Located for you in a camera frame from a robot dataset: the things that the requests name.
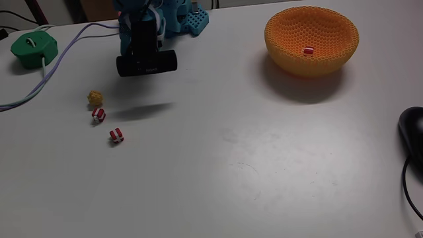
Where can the yellow honeycomb cube piece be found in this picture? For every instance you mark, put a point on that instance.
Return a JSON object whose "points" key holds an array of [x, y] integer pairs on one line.
{"points": [[95, 98]]}

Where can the yellow honeycomb basket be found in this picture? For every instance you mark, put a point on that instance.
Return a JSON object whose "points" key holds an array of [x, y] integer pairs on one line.
{"points": [[330, 36]]}

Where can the black computer mouse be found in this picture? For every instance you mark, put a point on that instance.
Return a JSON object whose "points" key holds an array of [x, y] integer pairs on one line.
{"points": [[413, 132]]}

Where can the red white striped cube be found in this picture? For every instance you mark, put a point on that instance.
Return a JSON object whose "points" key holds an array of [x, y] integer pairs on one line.
{"points": [[308, 50], [116, 135], [98, 114]]}

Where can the dark red pole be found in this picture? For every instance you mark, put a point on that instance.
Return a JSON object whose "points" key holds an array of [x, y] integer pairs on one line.
{"points": [[36, 11]]}

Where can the small black box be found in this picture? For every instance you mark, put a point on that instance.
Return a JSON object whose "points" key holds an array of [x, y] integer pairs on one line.
{"points": [[2, 34]]}

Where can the black webcam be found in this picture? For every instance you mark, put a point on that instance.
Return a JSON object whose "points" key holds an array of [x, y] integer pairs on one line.
{"points": [[146, 64]]}

